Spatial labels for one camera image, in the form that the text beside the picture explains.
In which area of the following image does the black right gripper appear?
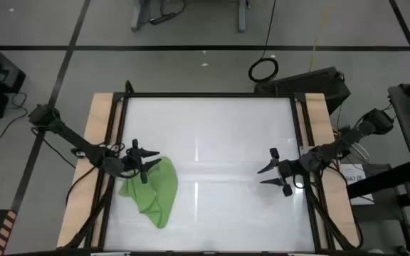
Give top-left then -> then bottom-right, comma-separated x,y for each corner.
256,147 -> 300,198

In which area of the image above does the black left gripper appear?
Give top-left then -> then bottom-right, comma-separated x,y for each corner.
123,139 -> 163,185

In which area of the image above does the green microfibre towel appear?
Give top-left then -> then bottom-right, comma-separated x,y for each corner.
118,156 -> 179,229

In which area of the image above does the white printed paper sheet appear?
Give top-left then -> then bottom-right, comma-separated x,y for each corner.
339,163 -> 375,206

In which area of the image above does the black computer tower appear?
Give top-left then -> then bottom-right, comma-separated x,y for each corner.
253,66 -> 352,115

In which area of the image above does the black stand beam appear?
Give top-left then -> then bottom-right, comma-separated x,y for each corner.
347,161 -> 410,201

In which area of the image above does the black power strip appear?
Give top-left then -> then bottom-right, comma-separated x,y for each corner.
148,11 -> 178,26

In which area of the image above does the grey desk leg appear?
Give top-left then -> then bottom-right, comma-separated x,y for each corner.
237,0 -> 251,34
130,0 -> 153,33

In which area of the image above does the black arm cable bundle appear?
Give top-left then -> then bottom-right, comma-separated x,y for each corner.
303,174 -> 365,252
61,165 -> 117,250

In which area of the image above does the black metal table frame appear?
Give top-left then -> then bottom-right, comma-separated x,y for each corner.
83,80 -> 364,254

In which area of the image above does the coiled black floor cable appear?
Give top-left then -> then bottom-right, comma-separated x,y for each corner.
248,0 -> 280,84

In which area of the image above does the thin black floor cable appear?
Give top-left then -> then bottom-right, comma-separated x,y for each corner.
0,92 -> 29,141

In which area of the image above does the yellow floor cable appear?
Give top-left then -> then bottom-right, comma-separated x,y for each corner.
307,0 -> 335,73

